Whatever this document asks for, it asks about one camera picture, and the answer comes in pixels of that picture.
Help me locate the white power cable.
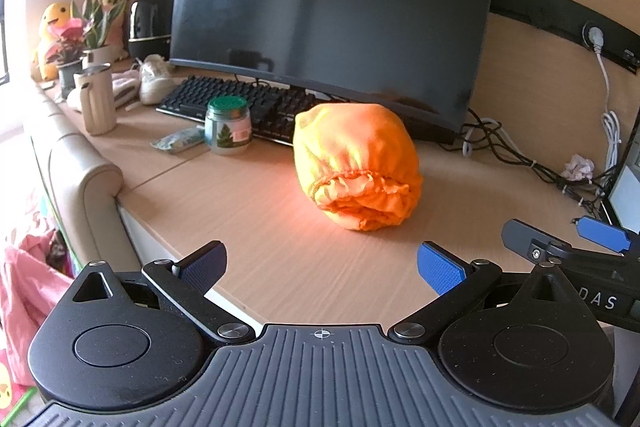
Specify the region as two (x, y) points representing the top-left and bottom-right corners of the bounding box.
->
(593, 44), (625, 170)

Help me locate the pink-leaf plant in dark pot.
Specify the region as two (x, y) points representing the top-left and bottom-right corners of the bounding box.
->
(44, 18), (87, 100)

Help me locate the crumpled white tissue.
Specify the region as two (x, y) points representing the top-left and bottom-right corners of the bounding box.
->
(564, 154), (597, 180)

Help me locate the thin white cable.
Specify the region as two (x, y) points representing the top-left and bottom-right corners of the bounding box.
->
(461, 119), (538, 168)

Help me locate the beige jug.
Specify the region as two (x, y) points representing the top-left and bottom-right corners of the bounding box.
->
(74, 63), (119, 136)

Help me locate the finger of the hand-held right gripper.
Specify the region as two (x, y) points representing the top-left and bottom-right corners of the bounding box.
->
(501, 219), (576, 264)
(574, 215), (635, 254)

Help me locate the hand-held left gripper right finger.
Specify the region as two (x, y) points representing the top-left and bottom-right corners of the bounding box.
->
(389, 241), (577, 343)

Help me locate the black wall rail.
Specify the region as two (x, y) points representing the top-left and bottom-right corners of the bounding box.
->
(491, 0), (640, 74)

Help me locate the black computer monitor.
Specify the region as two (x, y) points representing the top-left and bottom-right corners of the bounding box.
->
(169, 0), (500, 145)

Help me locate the yellow plush toy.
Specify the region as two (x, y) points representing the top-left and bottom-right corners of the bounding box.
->
(31, 2), (77, 82)

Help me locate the small green snack packet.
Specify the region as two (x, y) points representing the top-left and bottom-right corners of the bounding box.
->
(151, 127), (207, 156)

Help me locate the white plug in socket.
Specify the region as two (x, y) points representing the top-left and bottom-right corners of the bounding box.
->
(581, 22), (607, 54)

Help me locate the bright pink cloth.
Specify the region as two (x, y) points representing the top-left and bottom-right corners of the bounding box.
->
(0, 229), (76, 388)

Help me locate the orange garment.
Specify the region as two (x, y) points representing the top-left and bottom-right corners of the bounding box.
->
(292, 103), (425, 233)

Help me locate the pale pink cloth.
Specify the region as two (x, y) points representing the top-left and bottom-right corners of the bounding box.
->
(111, 71), (142, 108)

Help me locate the laptop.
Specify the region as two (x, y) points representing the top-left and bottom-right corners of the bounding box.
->
(600, 151), (640, 230)

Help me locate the flower bouquet in white pot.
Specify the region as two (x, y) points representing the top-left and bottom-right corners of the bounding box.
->
(79, 0), (130, 68)

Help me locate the black and gold speaker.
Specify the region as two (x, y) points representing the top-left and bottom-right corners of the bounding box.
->
(127, 0), (176, 60)

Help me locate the black cable bundle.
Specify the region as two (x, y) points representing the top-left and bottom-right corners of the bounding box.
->
(462, 107), (618, 210)

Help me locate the white cloth bundle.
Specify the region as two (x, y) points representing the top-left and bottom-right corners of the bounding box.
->
(138, 54), (180, 104)

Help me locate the glass jar with green lid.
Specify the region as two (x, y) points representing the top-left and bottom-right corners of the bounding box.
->
(204, 97), (253, 156)

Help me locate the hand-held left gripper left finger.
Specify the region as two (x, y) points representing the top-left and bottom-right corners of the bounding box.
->
(72, 241), (256, 343)

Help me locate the black keyboard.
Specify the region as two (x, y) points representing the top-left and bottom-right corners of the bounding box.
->
(156, 76), (321, 148)

